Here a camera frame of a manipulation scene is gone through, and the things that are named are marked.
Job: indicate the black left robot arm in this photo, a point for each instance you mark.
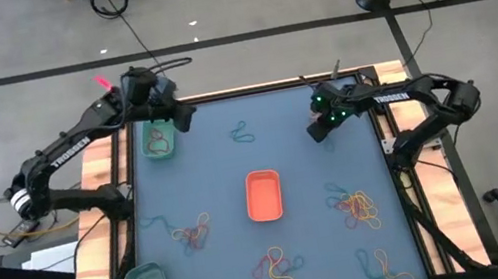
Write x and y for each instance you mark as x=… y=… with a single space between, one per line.
x=68 y=152

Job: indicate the grey metal clamp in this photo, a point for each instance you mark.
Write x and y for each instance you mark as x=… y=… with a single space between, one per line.
x=336 y=69

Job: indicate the orange plastic basket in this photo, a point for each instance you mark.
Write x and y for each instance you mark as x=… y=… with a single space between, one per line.
x=263 y=195

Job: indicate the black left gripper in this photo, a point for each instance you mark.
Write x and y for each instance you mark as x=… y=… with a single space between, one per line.
x=147 y=93

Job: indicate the pink tape tag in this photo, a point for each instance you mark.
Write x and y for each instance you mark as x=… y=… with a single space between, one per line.
x=102 y=83

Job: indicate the rubber band pile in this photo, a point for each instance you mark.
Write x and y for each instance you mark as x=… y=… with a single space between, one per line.
x=201 y=218
x=341 y=206

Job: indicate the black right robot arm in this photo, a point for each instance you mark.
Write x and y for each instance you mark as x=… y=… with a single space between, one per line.
x=423 y=92

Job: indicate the red rubber band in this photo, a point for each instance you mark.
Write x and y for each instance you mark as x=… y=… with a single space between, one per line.
x=256 y=270
x=157 y=150
x=194 y=235

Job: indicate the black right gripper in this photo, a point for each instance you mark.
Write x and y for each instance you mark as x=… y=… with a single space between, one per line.
x=332 y=105

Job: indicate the black power adapter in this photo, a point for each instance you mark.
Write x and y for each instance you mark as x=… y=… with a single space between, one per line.
x=23 y=228

